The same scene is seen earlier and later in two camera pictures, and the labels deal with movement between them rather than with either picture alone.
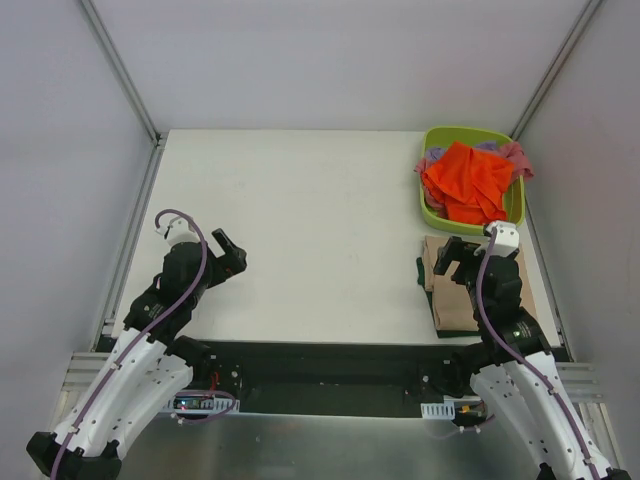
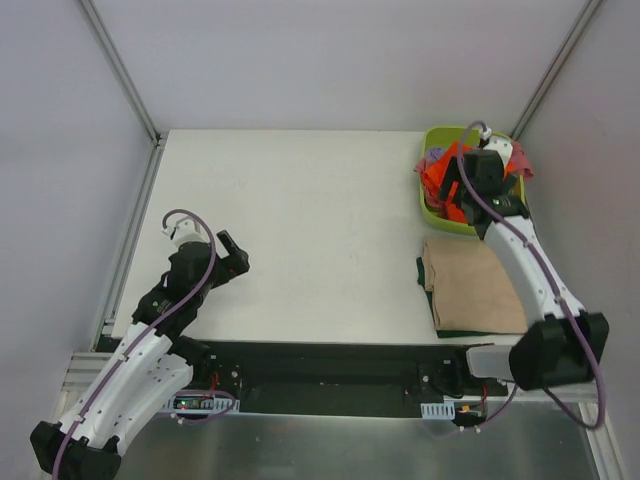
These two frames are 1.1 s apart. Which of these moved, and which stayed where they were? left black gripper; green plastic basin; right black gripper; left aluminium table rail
Moved: right black gripper
Stayed: green plastic basin; left black gripper; left aluminium table rail
